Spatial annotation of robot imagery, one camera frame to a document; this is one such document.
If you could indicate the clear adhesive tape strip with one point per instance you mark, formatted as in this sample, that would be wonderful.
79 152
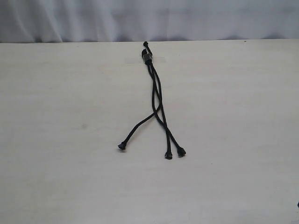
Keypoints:
141 61

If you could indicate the white backdrop curtain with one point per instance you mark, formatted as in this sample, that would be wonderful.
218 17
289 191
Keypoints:
147 20

